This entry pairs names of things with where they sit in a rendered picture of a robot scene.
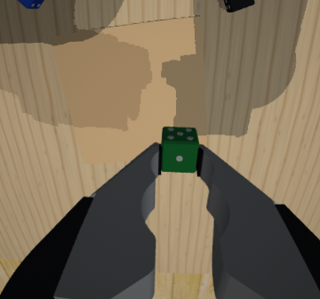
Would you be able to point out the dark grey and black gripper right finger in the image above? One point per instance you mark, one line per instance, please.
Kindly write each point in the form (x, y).
(263, 250)

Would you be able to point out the tan square mat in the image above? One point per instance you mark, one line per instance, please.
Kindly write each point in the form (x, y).
(124, 84)

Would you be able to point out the green die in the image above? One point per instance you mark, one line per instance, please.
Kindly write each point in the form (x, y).
(179, 149)

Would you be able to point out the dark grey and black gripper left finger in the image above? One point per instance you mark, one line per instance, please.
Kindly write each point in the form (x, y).
(102, 248)

